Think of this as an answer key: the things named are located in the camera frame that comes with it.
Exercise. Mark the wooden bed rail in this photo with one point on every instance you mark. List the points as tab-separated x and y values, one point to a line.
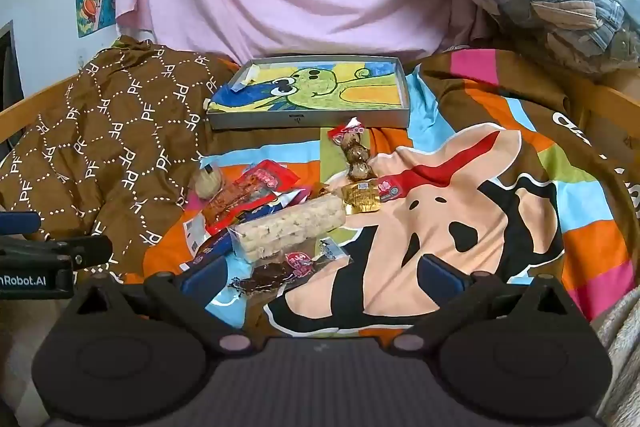
30	112
615	99

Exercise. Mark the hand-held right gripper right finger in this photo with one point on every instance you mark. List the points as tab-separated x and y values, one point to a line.
442	279

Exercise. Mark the cartoon printed towel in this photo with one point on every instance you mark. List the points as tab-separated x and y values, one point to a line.
310	87

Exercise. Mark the navy snack packet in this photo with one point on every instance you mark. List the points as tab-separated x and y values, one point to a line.
215	247

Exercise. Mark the colourful cartoon blanket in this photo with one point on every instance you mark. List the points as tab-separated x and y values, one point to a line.
500	207

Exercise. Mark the dark dried meat packet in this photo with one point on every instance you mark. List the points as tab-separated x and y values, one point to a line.
270	279

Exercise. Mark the gold foil snack packet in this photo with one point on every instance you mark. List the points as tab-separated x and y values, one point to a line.
361	197

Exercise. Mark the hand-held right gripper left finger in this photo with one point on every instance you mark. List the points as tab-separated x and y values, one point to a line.
205	279

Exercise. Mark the grey tray box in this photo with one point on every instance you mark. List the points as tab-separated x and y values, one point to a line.
300	120

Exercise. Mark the brown patterned blanket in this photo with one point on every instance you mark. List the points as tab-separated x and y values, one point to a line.
100	132

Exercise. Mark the round biscuit packet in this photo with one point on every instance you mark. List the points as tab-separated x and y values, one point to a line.
207	184

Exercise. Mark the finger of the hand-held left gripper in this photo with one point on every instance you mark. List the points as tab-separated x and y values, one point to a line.
75	252
20	223

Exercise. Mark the long puffed rice bar packet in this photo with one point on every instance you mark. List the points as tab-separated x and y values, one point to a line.
285	224

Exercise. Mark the red spicy snack packet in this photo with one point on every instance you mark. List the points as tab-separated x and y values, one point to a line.
240	197

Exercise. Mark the dark framed panel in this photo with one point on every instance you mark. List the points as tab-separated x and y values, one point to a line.
7	67

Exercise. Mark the quail egg packet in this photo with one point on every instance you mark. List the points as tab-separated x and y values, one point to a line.
356	154

